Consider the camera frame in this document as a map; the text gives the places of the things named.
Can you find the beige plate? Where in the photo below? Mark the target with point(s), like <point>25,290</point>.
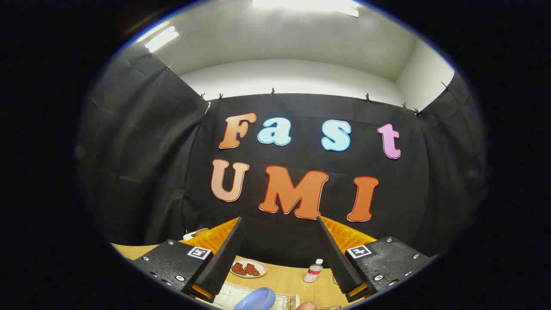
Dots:
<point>262,269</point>

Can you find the blue plate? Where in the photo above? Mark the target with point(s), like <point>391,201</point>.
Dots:
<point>256,299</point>

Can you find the row of small cloth clips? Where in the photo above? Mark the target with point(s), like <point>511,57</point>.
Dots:
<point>272,92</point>

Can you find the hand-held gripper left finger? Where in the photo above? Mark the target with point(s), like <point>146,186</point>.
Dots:
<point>226,258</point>

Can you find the ceiling light panel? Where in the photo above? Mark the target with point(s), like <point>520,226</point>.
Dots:
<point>161,38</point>
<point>301,5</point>

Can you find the clear bottle with red label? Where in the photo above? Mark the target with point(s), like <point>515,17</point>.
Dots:
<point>313,273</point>

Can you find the red meat piece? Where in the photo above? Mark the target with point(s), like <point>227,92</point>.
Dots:
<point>252,270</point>
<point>239,269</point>

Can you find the white toaster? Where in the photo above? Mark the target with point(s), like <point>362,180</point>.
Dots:
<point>189,236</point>

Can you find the toast slices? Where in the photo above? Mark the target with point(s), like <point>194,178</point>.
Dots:
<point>201,231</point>

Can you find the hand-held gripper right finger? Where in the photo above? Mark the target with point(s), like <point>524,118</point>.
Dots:
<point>338,262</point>

